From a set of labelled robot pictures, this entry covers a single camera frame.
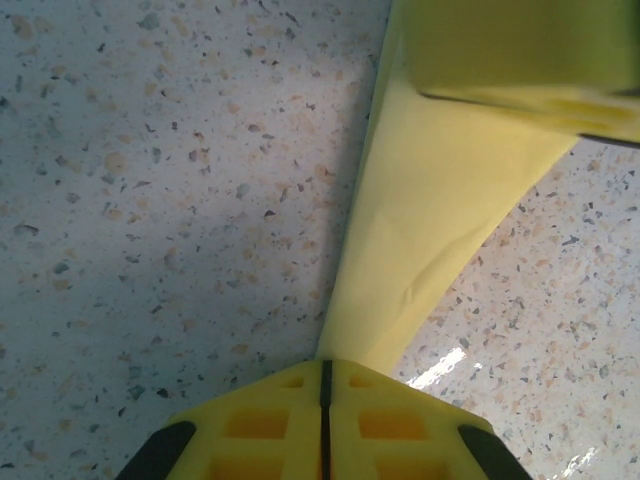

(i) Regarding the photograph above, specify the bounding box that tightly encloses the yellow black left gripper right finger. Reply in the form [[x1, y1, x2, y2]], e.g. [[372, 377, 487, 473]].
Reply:
[[322, 358, 526, 480]]

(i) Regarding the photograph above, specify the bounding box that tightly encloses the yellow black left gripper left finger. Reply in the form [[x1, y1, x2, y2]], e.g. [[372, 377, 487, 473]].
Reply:
[[115, 359, 326, 480]]

